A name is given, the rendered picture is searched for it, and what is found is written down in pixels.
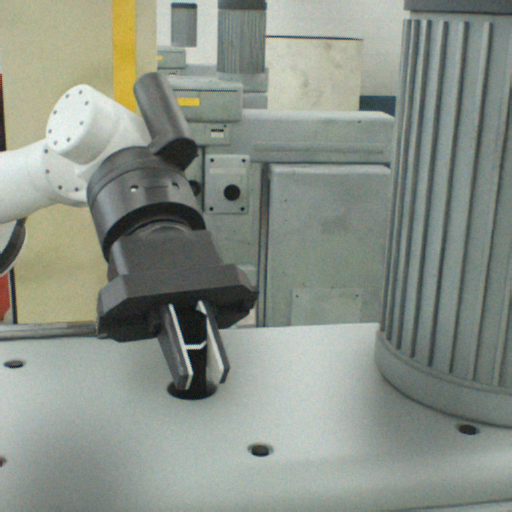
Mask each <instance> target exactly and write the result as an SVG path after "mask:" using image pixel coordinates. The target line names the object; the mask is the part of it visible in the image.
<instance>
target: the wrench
mask: <svg viewBox="0 0 512 512"><path fill-rule="evenodd" d="M97 322H98V316H97V317H96V321H76V322H55V323H32V324H10V325H0V339H22V338H42V337H62V336H84V335H96V334H97V330H96V324H97ZM97 338H98V339H107V338H109V337H107V335H106V334H102V335H97Z"/></svg>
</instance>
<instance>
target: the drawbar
mask: <svg viewBox="0 0 512 512"><path fill-rule="evenodd" d="M178 325H179V328H180V332H181V336H182V339H183V343H185V345H186V346H189V345H202V343H203V342H204V341H205V340H206V337H207V314H205V313H203V312H201V311H200V310H185V311H183V312H181V313H180V314H178ZM186 351H187V354H188V358H189V362H190V365H191V369H192V373H193V375H192V379H191V382H190V386H189V389H186V390H178V399H180V400H189V401H194V400H202V399H206V345H205V346H204V347H202V348H201V349H186Z"/></svg>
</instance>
